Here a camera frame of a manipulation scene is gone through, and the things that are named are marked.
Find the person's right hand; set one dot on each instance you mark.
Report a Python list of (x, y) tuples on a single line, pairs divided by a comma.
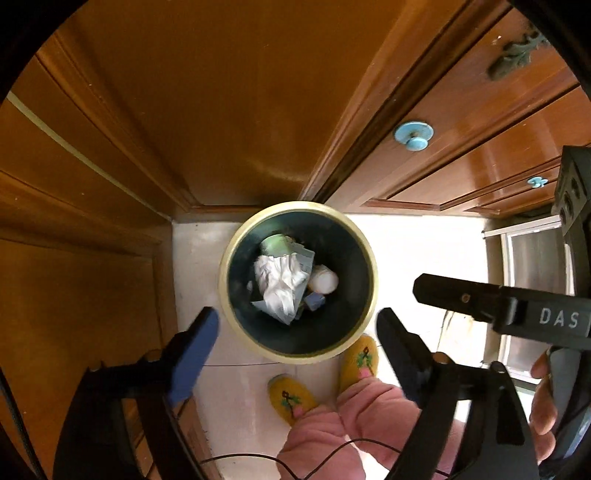
[(542, 415)]

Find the white round cup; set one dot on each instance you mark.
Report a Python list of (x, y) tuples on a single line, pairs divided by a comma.
[(323, 279)]

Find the round cream-rimmed bin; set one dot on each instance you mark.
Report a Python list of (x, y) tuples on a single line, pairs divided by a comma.
[(351, 277)]

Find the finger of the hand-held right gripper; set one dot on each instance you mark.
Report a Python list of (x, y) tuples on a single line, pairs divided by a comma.
[(457, 295)]

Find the brown arched cabinet door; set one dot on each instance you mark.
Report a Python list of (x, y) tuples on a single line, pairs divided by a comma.
[(207, 92)]

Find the white paper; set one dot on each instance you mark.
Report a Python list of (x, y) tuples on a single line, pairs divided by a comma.
[(277, 281)]

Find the white framed glass cabinet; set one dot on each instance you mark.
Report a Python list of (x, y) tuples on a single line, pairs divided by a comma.
[(531, 258)]

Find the pale green box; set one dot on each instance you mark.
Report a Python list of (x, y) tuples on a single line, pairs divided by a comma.
[(277, 244)]

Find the pale blue round knob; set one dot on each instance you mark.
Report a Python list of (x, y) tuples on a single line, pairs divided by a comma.
[(537, 182), (412, 135)]

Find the small white printed box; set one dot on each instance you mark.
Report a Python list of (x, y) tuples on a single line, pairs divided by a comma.
[(304, 261)]

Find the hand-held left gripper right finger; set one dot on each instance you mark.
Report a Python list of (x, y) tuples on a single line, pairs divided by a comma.
[(404, 355)]

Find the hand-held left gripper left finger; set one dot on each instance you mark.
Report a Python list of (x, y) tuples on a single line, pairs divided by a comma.
[(194, 355)]

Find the yellow embroidered slipper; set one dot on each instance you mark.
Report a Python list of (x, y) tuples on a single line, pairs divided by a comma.
[(360, 357), (291, 399)]

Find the pink fleece trousers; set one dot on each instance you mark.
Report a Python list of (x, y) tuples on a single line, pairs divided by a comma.
[(369, 415)]

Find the pale blue packet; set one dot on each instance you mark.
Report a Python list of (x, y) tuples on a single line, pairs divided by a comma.
[(314, 301)]

